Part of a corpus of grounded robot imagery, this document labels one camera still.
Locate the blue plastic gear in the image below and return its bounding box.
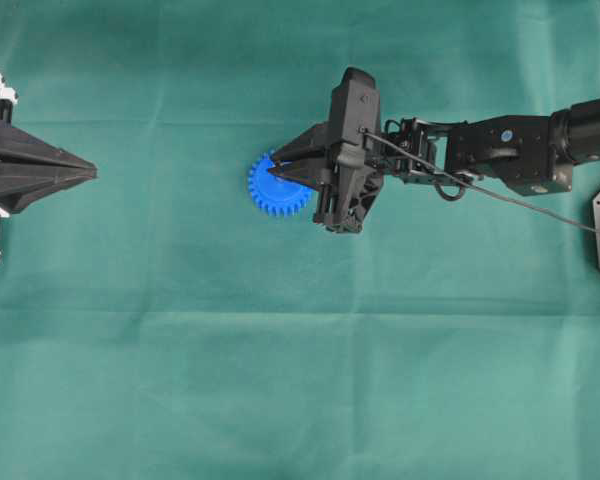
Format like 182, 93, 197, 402
247, 152, 312, 217

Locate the green cloth mat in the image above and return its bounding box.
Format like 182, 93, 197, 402
0, 1, 600, 479

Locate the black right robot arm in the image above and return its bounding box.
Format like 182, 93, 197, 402
269, 99, 600, 234

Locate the left-arm gripper white black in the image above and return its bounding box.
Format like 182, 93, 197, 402
0, 73, 97, 262

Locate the thin black cable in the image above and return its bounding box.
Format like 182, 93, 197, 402
357, 127, 600, 239

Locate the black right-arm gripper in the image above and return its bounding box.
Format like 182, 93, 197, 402
268, 118, 450, 233

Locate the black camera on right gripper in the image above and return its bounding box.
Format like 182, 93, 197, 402
326, 67, 380, 170

